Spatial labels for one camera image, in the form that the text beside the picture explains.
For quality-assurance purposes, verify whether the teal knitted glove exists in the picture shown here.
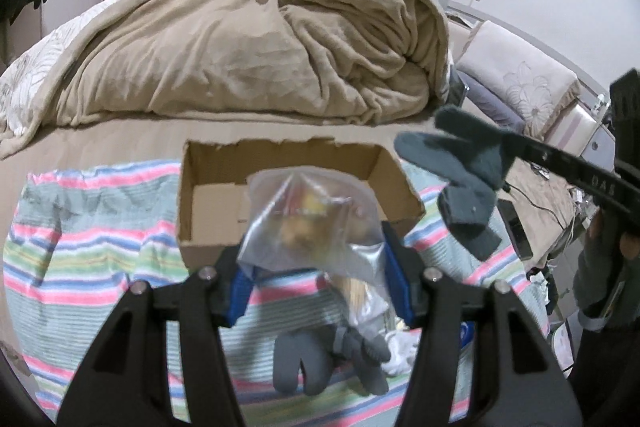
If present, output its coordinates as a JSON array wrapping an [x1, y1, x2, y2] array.
[[394, 106, 516, 261]]

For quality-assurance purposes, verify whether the black charging cable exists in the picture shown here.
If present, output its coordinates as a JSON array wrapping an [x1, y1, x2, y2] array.
[[502, 181, 576, 233]]

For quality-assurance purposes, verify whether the white sock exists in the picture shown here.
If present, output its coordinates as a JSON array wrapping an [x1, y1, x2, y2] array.
[[382, 329, 421, 377]]

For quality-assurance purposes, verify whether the beige fleece blanket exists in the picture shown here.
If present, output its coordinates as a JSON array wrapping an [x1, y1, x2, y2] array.
[[1, 0, 450, 157]]

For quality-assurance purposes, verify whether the brown cardboard box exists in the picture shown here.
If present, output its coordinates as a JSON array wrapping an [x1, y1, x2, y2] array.
[[176, 138, 424, 270]]

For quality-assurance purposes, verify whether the white floral bed sheet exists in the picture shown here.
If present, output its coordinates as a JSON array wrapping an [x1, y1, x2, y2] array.
[[1, 0, 119, 136]]

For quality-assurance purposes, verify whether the clear plastic bag with snacks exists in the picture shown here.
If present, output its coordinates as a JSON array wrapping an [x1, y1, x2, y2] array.
[[239, 166, 390, 338]]

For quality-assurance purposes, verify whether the white floral pillow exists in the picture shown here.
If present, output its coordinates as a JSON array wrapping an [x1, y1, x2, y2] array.
[[457, 20, 580, 140]]

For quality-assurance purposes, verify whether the blue Vinda tissue pack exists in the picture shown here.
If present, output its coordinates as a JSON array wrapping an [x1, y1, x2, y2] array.
[[460, 322, 475, 349]]

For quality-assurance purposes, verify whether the dark grey sock pair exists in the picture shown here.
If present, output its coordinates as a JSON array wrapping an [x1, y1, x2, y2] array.
[[272, 324, 392, 397]]

